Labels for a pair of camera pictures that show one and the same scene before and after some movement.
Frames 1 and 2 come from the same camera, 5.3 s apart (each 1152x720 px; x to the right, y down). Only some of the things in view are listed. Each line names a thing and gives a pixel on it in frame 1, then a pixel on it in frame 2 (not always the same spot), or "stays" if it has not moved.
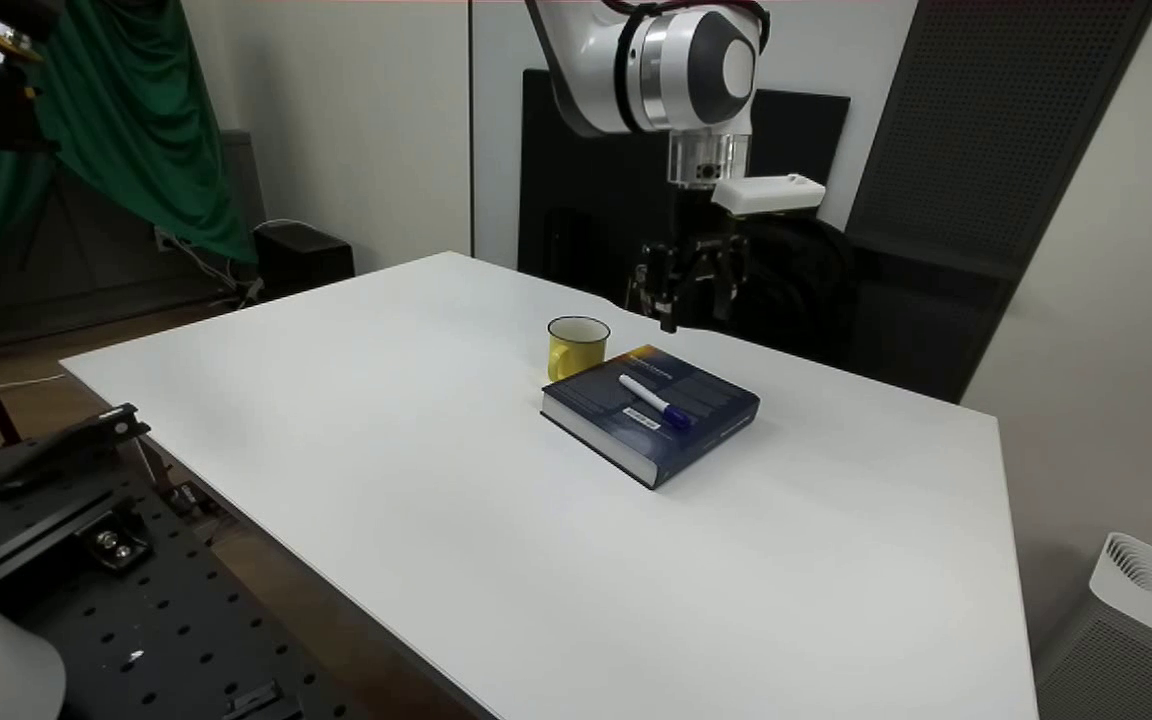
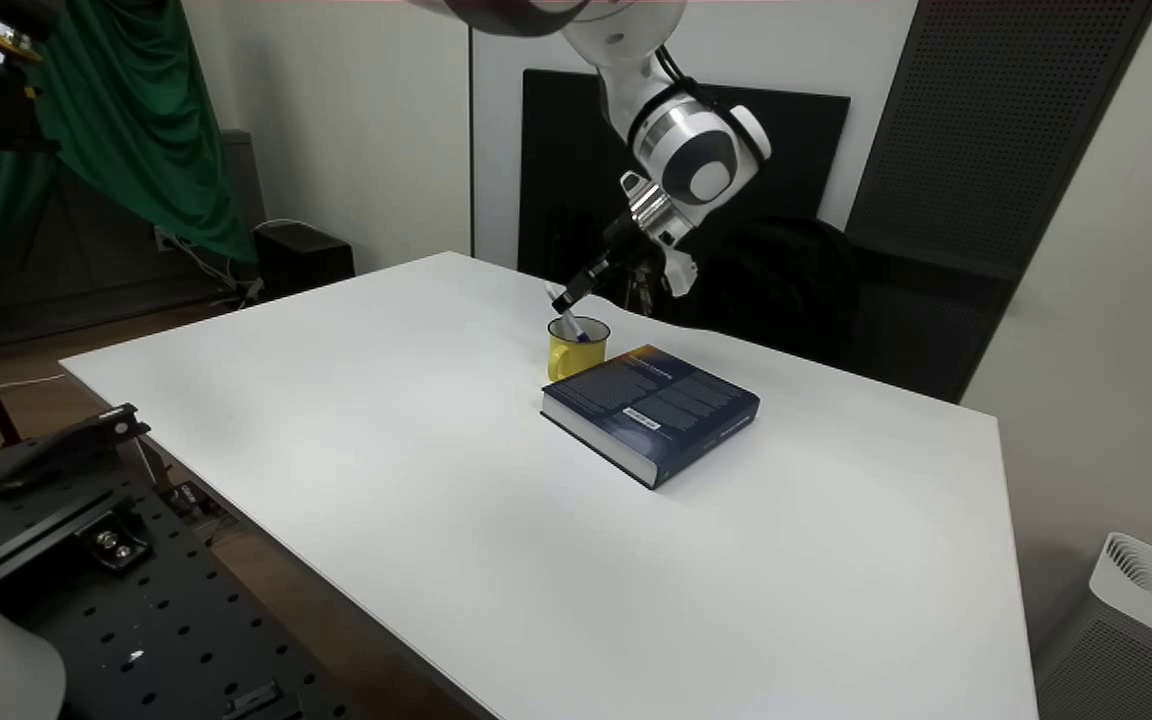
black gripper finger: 666,301 to 583,280
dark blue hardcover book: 648,413 stays
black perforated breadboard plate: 132,591 stays
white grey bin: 1141,642 stays
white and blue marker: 653,396 to 572,330
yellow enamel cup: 572,340 stays
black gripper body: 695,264 to 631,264
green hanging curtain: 126,102 stays
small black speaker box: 298,258 stays
